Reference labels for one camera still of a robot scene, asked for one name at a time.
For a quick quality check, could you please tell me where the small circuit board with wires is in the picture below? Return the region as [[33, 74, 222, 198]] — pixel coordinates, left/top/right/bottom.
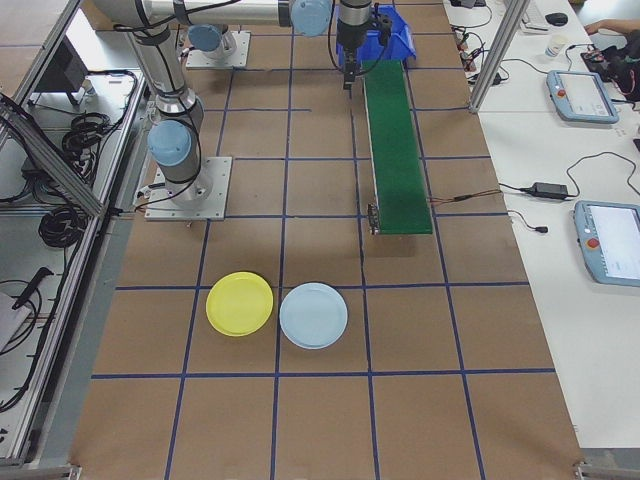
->
[[452, 24, 490, 72]]

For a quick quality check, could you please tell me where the aluminium extrusion post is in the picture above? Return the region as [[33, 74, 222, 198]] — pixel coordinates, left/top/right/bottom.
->
[[467, 0, 532, 115]]

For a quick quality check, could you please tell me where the yellow plate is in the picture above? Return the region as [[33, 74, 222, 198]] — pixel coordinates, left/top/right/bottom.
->
[[205, 271, 275, 337]]

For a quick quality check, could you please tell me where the black handle tool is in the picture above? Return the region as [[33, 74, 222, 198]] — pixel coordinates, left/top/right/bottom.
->
[[11, 267, 54, 309]]

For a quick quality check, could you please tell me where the V-shaped metal bar frame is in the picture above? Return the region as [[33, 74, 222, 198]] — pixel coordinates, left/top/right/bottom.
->
[[0, 0, 154, 469]]

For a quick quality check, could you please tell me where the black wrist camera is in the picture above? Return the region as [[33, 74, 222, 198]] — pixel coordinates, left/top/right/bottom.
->
[[375, 12, 397, 46]]

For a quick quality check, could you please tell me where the person bare forearm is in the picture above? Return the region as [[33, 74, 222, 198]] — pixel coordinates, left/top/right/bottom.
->
[[583, 18, 640, 37]]

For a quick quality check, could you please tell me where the blue plastic bin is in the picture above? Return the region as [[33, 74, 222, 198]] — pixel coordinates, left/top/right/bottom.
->
[[335, 5, 417, 69]]

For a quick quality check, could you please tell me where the black cable with plug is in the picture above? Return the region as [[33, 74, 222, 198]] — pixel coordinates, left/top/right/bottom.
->
[[507, 209, 550, 235]]

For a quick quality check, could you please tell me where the light blue teach pendant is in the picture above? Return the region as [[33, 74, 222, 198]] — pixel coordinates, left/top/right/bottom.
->
[[573, 200, 640, 287], [545, 69, 621, 123]]

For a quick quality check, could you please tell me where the white paper sheet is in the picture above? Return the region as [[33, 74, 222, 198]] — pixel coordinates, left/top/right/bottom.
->
[[0, 292, 32, 354]]

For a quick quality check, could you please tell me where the black power adapter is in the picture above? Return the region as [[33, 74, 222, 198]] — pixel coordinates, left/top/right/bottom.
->
[[530, 182, 570, 200]]

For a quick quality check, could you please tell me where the black red wire bundle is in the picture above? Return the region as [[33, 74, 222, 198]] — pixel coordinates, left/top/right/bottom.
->
[[579, 43, 640, 104]]

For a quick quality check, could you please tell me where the white square base plate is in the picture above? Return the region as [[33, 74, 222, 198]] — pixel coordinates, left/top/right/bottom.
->
[[144, 156, 234, 222], [185, 30, 251, 69]]

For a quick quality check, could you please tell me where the white keyboard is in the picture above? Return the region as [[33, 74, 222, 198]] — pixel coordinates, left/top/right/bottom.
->
[[520, 0, 550, 33]]

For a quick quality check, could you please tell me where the light blue plate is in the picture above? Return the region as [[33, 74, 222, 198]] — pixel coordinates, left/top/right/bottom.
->
[[278, 282, 349, 351]]

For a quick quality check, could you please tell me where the green conveyor belt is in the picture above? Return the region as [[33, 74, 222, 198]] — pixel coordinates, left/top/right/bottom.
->
[[362, 59, 434, 238]]

